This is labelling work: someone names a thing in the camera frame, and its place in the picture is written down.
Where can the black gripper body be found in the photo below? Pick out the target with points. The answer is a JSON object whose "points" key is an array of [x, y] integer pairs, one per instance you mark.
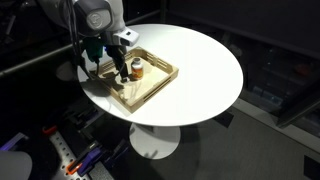
{"points": [[116, 53]]}

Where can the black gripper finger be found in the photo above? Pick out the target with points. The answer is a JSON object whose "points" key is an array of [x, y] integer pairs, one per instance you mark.
{"points": [[118, 68], [124, 73]]}

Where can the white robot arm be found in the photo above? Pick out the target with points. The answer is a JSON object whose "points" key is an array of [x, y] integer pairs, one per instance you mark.
{"points": [[96, 16]]}

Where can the white rounded robot base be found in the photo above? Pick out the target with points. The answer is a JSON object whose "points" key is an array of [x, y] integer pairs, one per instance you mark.
{"points": [[15, 166]]}

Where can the light wooden slotted tray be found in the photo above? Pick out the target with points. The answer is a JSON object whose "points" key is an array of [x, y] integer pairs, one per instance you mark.
{"points": [[146, 88]]}

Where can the dark purple clamp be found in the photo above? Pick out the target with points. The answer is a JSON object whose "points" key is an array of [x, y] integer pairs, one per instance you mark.
{"points": [[116, 155]]}

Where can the purple clamp orange tip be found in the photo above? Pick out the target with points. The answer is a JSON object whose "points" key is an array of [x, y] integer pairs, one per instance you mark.
{"points": [[49, 129], [88, 160]]}

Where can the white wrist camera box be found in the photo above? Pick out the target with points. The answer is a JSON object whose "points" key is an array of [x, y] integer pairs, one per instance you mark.
{"points": [[128, 36]]}

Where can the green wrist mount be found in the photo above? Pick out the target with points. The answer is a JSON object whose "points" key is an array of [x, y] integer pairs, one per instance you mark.
{"points": [[93, 50]]}

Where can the white table pedestal base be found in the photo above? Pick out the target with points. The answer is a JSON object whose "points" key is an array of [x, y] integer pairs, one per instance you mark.
{"points": [[156, 143]]}

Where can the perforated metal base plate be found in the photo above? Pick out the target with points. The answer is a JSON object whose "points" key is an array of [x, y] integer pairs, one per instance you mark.
{"points": [[63, 150]]}

